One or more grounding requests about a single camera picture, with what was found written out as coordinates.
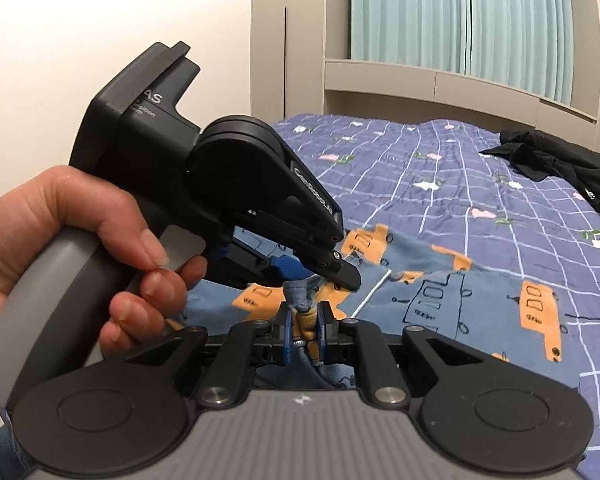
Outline teal curtain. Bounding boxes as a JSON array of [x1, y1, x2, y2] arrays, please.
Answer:
[[350, 0, 589, 104]]

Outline blue checked floral blanket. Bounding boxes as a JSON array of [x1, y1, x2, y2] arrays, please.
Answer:
[[180, 112, 600, 480]]

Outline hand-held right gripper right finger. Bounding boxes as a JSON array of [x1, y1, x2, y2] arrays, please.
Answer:
[[317, 302, 486, 404]]

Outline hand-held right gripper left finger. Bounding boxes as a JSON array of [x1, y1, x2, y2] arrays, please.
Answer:
[[125, 305, 294, 404]]

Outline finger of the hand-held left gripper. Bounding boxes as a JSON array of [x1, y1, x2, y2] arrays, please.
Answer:
[[215, 239, 312, 290], [236, 159, 362, 292]]

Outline person's left hand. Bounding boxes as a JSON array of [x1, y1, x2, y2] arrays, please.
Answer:
[[0, 164, 209, 361]]

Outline black jacket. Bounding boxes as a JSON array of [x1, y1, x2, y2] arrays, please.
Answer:
[[480, 129, 600, 217]]

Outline blue pants with orange cars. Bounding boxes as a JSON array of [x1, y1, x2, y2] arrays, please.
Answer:
[[182, 222, 569, 392]]

